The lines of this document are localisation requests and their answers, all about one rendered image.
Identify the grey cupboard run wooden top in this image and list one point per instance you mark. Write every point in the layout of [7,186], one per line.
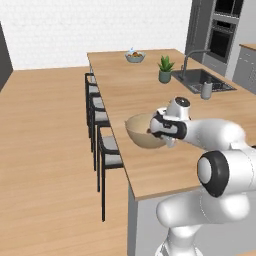
[246,66]

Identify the dark grey tall unit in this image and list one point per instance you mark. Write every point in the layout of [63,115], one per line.
[5,60]

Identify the tall grey cupboard unit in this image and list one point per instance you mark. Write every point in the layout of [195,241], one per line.
[196,26]

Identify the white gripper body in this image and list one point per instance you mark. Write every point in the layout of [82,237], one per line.
[171,142]

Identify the tan round basket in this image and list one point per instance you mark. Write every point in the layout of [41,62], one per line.
[138,131]

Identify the grey island counter base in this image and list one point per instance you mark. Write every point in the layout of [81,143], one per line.
[146,226]

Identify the grey fruit bowl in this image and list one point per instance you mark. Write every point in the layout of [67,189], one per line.
[135,58]

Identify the green potted plant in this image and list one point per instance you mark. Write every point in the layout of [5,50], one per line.
[165,68]

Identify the dark grey sink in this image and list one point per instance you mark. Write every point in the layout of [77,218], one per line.
[203,80]

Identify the grey tap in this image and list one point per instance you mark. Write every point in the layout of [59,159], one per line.
[186,60]

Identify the black stool grey seat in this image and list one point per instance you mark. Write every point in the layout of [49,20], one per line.
[101,116]
[94,90]
[90,78]
[111,153]

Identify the black built-in microwave oven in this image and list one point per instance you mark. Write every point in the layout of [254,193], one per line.
[229,6]

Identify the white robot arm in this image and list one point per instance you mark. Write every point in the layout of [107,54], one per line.
[220,133]

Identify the grey soap dispenser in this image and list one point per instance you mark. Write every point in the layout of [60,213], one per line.
[206,90]

